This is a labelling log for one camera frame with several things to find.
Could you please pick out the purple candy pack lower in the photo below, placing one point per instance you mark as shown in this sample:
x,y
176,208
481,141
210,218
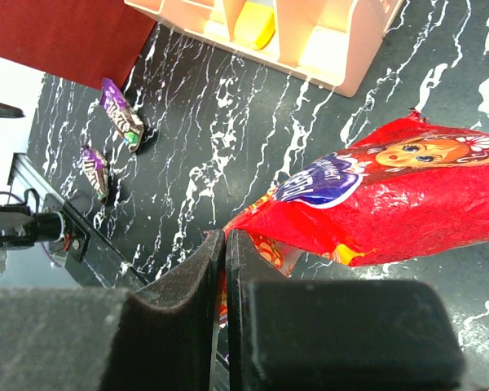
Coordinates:
x,y
95,167

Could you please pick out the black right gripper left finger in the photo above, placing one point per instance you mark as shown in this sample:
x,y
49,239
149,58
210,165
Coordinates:
x,y
162,337

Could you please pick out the red paper bag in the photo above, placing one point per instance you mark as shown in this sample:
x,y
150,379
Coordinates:
x,y
81,41

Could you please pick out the red chips bag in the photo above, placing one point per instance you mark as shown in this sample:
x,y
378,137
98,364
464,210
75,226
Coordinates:
x,y
409,189

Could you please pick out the purple candy pack upper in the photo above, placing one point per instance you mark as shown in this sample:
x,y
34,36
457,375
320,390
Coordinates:
x,y
129,126

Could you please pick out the peach desk organizer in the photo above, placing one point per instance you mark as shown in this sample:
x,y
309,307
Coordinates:
x,y
327,43

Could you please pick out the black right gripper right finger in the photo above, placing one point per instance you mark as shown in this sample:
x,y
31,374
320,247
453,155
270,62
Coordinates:
x,y
288,334

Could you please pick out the yellow eraser block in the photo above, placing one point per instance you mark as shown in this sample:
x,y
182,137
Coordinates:
x,y
255,25

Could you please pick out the purple candy pack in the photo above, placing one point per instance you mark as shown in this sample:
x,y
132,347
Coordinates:
x,y
95,167
129,126

